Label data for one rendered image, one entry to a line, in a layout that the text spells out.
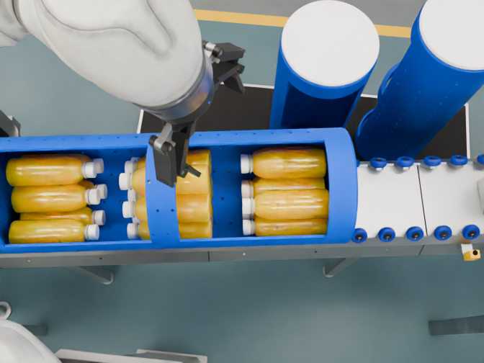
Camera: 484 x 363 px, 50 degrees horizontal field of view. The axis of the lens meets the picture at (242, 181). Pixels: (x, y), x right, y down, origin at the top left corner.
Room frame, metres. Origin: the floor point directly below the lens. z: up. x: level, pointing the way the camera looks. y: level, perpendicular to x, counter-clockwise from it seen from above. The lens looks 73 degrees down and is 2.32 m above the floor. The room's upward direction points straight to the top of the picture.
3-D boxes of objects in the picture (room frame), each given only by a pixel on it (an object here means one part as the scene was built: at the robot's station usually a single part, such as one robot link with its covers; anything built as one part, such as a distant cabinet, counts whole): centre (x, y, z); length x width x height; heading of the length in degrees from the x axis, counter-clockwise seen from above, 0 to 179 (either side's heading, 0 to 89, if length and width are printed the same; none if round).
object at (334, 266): (0.31, -0.39, 0.31); 0.06 x 0.06 x 0.63; 2
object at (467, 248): (0.25, -0.62, 0.92); 0.08 x 0.03 x 0.05; 2
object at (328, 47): (0.82, -0.25, 1.03); 0.28 x 0.28 x 0.01
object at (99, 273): (0.28, 0.60, 0.31); 0.06 x 0.06 x 0.63; 2
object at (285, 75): (0.82, -0.25, 0.59); 0.28 x 0.28 x 0.88
